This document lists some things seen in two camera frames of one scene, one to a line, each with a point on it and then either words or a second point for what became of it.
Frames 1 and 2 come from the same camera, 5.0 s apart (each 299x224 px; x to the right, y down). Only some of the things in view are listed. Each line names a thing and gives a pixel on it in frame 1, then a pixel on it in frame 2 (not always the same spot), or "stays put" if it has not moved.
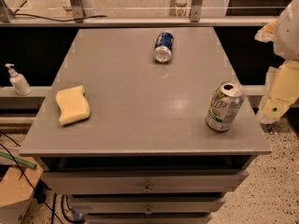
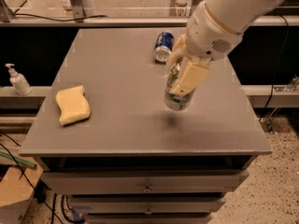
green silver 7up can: [225, 105] → [177, 101]
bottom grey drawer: [147, 217] stays put
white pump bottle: [19, 81] stays put
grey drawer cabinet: [146, 154] stays put
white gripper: [289, 36] → [207, 34]
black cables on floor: [52, 211] stays put
